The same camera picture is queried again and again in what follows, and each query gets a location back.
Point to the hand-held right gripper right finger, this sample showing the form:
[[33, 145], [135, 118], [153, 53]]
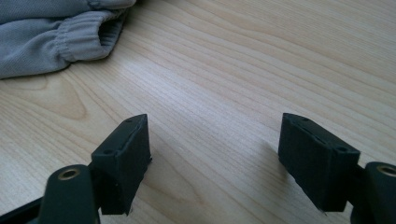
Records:
[[314, 168]]

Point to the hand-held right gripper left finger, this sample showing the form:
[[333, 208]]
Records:
[[124, 168]]

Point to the grey pants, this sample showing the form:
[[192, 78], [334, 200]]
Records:
[[40, 40]]

